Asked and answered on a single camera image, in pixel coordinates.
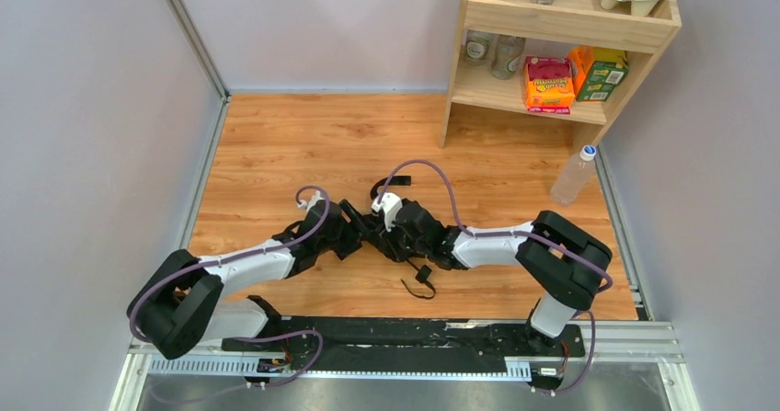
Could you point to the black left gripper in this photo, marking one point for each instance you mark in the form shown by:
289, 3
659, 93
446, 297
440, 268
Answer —
349, 232

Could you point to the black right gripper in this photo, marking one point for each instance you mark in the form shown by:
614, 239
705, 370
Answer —
390, 234

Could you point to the black folding umbrella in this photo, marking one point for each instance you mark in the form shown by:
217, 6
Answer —
401, 229

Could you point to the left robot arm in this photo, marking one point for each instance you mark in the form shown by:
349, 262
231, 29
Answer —
184, 304

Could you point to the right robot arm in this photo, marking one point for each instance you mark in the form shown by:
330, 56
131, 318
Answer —
568, 263

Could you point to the clear plastic water bottle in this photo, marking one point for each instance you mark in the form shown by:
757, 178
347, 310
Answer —
574, 176

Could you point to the glass jar left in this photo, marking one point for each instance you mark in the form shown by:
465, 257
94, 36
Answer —
477, 46

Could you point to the glass jar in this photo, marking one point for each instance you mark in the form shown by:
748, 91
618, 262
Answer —
477, 46
507, 56

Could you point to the orange pink sponge box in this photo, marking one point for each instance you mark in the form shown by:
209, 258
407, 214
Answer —
548, 85

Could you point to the glass jar right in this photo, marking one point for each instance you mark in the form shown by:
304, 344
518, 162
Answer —
507, 56

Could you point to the green orange carton box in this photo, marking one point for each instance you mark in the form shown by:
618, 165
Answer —
597, 72

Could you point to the wooden shelf unit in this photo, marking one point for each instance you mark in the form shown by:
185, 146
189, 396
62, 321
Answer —
576, 22

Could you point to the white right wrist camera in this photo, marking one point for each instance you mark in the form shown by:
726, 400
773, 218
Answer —
386, 207

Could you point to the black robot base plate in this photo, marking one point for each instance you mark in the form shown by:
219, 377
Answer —
406, 344

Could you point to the aluminium frame rail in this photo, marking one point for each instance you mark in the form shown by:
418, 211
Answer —
606, 342

